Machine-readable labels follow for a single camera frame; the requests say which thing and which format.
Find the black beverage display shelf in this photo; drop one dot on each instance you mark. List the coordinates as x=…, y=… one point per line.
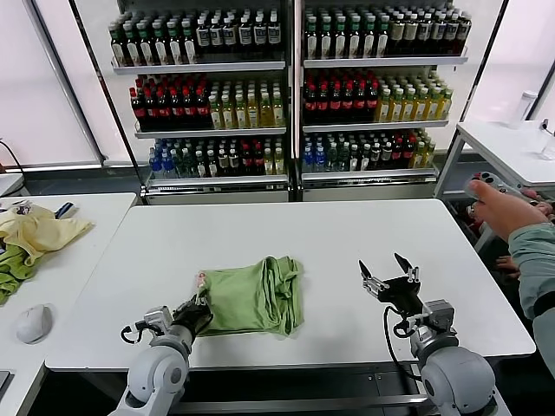
x=381, y=61
x=195, y=66

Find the teal-sleeved forearm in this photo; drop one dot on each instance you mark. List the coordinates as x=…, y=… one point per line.
x=537, y=268

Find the dark bottle navy white label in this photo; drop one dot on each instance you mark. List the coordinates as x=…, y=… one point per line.
x=465, y=29
x=216, y=34
x=453, y=30
x=439, y=31
x=203, y=34
x=230, y=33
x=245, y=33
x=273, y=32
x=259, y=32

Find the small yellow drink bottle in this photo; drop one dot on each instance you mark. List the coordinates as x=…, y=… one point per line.
x=429, y=154
x=419, y=155
x=269, y=162
x=279, y=162

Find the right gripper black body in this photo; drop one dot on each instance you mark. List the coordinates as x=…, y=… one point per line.
x=401, y=295

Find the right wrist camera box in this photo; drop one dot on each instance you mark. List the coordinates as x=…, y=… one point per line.
x=440, y=314

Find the small black plug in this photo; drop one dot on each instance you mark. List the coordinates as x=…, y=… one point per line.
x=544, y=125

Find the pink red packaged item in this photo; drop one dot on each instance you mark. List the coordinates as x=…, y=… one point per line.
x=472, y=214

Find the dark bottle beige label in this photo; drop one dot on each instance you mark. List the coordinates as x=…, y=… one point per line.
x=426, y=31
x=398, y=32
x=412, y=31

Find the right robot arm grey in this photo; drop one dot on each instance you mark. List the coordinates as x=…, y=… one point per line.
x=455, y=377

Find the lime green cloth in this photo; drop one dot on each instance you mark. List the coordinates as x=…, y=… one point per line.
x=13, y=273

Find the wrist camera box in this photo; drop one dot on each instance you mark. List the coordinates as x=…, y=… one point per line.
x=157, y=317
x=440, y=314

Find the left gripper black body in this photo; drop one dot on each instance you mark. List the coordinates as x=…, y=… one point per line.
x=188, y=321

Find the translucent white tumbler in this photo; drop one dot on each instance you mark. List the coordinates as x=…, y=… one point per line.
x=525, y=108

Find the pale yellow garment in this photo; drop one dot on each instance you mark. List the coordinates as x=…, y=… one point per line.
x=43, y=232

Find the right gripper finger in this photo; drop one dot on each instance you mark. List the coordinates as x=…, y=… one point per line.
x=413, y=275
x=374, y=286

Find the dark metal table frame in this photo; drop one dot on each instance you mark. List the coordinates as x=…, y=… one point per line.
x=303, y=385

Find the bare human hand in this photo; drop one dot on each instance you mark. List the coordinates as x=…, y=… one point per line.
x=507, y=212
x=509, y=265

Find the navy white striped item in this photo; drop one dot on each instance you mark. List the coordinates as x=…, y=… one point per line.
x=65, y=210

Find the grey window post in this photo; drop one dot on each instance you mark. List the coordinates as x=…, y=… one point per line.
x=70, y=82

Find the grey handheld controller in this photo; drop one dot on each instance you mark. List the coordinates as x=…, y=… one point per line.
x=498, y=182

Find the dark tea bottle green cap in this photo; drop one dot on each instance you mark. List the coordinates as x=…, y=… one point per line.
x=118, y=50
x=382, y=42
x=340, y=43
x=326, y=43
x=132, y=50
x=175, y=48
x=161, y=50
x=189, y=47
x=146, y=50
x=369, y=42
x=312, y=43
x=354, y=43

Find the small red-cap cola bottle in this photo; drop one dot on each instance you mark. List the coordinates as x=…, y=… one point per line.
x=398, y=152
x=409, y=151
x=246, y=161
x=258, y=161

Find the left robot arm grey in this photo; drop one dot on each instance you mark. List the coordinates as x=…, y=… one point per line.
x=156, y=372

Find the light green T-shirt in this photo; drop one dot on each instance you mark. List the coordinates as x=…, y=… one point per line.
x=243, y=299

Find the yellow tea bottle green cap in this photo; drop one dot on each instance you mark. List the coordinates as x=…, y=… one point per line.
x=407, y=108
x=228, y=113
x=278, y=112
x=395, y=108
x=382, y=108
x=253, y=113
x=445, y=106
x=419, y=107
x=240, y=113
x=215, y=113
x=432, y=107
x=265, y=112

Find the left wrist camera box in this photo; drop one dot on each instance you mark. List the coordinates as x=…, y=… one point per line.
x=157, y=317

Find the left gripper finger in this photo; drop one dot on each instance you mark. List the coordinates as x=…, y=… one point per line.
x=185, y=305
x=205, y=314

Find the blue water bottle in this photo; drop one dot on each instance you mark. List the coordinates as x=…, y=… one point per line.
x=320, y=158
x=167, y=164
x=308, y=158
x=155, y=164

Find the small dark bottle white cap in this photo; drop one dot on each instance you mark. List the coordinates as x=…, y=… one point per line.
x=234, y=162
x=200, y=164
x=366, y=156
x=387, y=154
x=354, y=157
x=376, y=155
x=223, y=162
x=212, y=164

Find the white table with metal legs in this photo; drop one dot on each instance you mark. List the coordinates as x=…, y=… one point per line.
x=498, y=147

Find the grey computer mouse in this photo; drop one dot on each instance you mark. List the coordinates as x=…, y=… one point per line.
x=34, y=323

